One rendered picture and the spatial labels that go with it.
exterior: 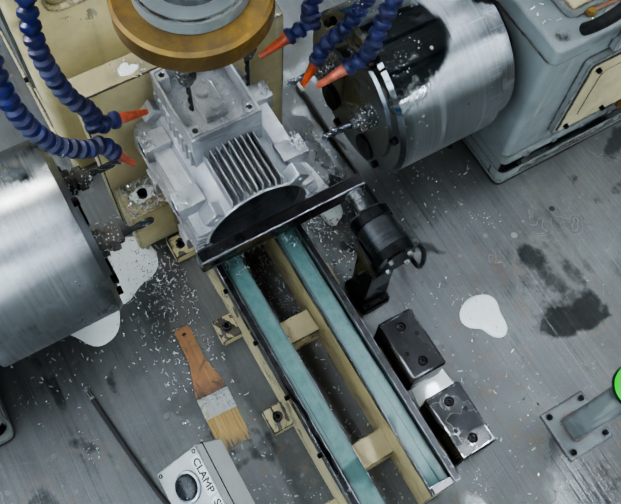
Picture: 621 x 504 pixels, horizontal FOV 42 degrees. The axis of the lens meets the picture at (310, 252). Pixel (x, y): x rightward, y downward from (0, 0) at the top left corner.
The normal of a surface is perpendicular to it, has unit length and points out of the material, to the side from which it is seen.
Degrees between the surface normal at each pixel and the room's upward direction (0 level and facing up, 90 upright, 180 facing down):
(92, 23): 90
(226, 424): 2
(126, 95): 90
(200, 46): 0
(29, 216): 13
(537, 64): 90
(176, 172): 0
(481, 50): 36
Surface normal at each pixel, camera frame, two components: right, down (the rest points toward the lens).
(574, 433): -0.87, 0.44
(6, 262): 0.29, 0.08
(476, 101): 0.47, 0.56
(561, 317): 0.04, -0.40
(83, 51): 0.50, 0.80
